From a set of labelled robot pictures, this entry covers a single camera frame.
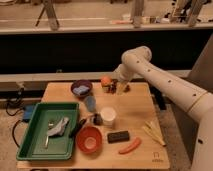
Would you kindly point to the small dark object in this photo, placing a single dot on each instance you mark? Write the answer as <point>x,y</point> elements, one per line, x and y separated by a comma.
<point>97,119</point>

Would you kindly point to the dark grapes bunch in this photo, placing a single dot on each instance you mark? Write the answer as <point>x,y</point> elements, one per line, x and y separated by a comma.
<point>113,86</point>

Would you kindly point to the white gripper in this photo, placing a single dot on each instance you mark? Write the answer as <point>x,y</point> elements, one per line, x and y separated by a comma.
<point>121,87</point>

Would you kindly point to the grey cloth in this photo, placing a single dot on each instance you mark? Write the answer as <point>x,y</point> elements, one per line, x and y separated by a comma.
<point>59,128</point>

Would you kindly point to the blue power box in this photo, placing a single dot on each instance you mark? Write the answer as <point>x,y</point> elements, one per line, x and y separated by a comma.
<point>28,113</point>

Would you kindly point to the purple bowl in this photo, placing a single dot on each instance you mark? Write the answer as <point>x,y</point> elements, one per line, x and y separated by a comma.
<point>78,83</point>

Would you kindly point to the blue cup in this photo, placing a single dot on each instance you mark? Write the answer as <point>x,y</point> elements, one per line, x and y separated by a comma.
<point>90,103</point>

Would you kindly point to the orange carrot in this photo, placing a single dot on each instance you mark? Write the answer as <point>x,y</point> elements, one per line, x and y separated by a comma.
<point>136,143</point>

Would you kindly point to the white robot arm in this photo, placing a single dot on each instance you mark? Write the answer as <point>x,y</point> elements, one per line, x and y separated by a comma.
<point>195,101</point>

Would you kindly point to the orange apple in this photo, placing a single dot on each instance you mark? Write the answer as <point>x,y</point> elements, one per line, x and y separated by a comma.
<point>106,81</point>

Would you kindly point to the red bowl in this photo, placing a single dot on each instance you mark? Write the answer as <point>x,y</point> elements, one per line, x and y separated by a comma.
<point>89,139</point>

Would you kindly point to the black handled tool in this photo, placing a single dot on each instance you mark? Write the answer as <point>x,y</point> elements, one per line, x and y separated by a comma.
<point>79,125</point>

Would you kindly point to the black rectangular block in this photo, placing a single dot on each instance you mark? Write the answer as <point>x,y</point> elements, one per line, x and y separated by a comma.
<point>118,136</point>

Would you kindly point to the white cup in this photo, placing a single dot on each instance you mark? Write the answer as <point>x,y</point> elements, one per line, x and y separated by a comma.
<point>108,116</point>

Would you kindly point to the green plastic tray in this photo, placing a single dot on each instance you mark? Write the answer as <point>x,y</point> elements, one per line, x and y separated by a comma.
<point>59,147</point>

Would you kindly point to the metal utensil in tray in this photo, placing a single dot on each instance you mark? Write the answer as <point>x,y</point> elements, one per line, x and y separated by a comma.
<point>50,125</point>

